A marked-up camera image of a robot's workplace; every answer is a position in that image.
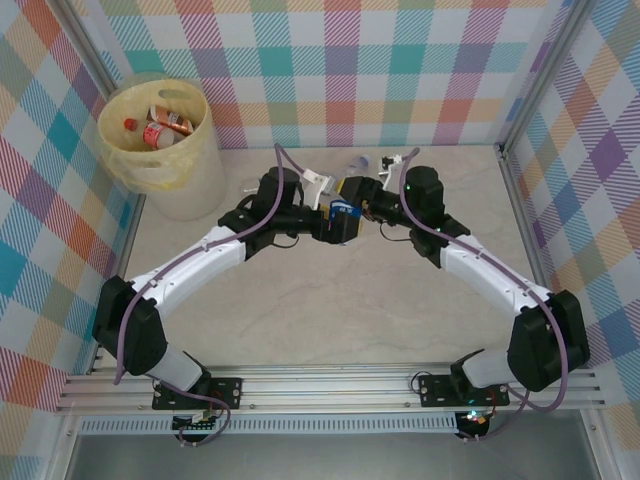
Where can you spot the blue label water bottle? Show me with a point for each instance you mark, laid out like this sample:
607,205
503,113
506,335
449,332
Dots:
342,205

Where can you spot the brown label plastic bottle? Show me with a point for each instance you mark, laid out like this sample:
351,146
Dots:
172,120

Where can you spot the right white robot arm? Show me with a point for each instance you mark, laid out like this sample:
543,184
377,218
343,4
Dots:
487,287

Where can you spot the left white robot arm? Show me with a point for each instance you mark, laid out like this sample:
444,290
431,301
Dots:
205,275

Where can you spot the cream plastic bin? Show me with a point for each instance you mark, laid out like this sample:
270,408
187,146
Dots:
200,190

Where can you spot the yellow bin liner bag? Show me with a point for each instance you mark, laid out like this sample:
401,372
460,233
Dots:
117,142

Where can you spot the clear bottle pale blue cap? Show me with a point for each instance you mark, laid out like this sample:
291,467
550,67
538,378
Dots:
361,161

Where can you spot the right control circuit board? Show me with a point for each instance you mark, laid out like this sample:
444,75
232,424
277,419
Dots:
475,421

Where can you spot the control circuit board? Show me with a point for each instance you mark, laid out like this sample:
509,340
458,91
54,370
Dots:
475,421
192,425

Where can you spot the left control circuit board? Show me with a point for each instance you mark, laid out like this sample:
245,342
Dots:
192,425

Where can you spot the grey metal base panel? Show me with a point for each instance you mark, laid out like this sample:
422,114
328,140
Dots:
325,460

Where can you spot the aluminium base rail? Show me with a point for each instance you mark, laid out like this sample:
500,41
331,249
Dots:
325,390

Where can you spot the aluminium frame post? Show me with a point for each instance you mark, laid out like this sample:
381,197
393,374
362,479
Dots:
82,35
542,75

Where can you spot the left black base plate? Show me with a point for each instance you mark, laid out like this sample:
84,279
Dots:
230,390

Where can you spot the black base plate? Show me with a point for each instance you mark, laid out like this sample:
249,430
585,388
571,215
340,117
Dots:
230,390
435,390

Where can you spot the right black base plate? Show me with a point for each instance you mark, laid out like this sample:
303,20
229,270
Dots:
435,390

